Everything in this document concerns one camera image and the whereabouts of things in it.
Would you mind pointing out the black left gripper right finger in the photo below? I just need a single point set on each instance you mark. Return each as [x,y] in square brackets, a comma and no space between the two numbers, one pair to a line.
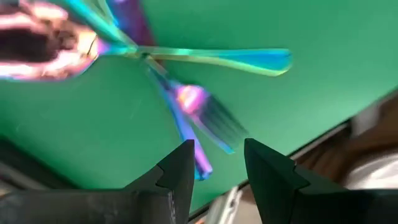
[273,186]

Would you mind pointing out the iridescent rainbow spoon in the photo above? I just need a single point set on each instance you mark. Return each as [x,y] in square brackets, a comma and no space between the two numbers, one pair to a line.
[46,46]

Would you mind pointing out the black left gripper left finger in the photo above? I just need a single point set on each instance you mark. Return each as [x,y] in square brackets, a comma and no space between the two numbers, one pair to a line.
[174,186]

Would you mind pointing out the wooden table board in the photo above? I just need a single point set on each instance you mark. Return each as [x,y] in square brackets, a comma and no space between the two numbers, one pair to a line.
[373,124]

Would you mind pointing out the iridescent rainbow fork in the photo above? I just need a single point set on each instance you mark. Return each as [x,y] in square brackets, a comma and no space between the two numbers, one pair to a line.
[214,118]

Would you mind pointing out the iridescent rainbow knife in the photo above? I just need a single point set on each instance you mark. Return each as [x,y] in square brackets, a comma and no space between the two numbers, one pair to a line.
[189,140]

